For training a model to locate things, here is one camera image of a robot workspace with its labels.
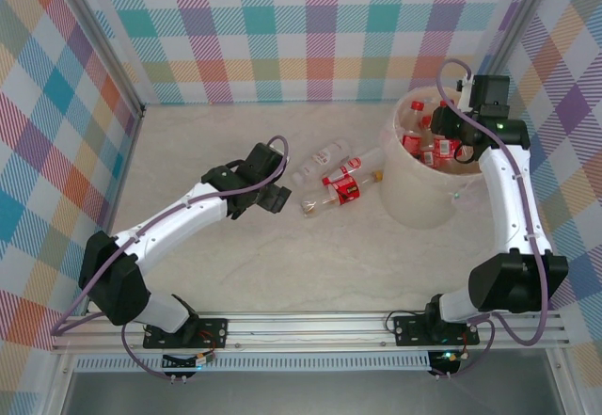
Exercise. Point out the white-cap bottle red-character label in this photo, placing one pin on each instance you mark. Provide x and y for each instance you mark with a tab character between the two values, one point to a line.
322	156

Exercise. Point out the large bottle red-black label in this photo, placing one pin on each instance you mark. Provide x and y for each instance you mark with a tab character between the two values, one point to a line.
345	189

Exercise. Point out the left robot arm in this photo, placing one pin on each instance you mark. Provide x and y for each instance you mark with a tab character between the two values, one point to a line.
179	219

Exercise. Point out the aluminium corner post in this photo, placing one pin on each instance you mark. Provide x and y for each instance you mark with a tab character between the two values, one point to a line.
522	10
103	38

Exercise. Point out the grey metal panel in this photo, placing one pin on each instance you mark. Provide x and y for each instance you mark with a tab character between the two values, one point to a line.
305	394

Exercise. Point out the long red-label plastic bottle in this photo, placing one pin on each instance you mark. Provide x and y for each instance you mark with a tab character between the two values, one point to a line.
411	141

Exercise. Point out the aluminium front rail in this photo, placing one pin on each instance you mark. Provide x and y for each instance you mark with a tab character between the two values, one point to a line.
305	328

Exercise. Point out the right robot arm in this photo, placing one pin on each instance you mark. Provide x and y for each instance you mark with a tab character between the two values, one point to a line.
510	198

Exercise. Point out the red-cap bottle red-white label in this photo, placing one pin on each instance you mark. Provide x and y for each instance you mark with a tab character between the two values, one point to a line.
353	165

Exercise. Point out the red script-logo plastic bottle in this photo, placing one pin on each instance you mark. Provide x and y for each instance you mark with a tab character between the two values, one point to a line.
444	148

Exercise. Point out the cream round plastic bin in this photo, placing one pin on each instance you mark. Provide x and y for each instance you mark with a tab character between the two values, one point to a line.
414	198

